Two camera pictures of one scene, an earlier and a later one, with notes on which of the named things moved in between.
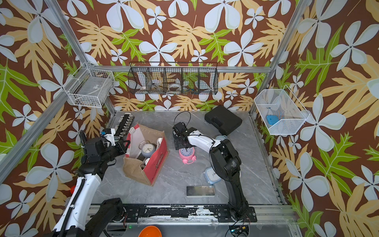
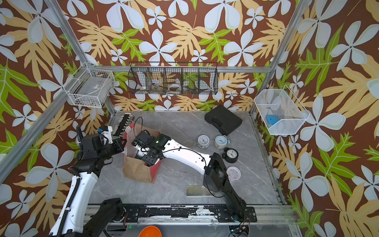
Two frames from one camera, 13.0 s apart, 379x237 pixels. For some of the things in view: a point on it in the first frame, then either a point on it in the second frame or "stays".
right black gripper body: [179, 144] to [148, 158]
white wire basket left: [89, 87] stays
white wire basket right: [282, 113] stays
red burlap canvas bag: [144, 169] stays
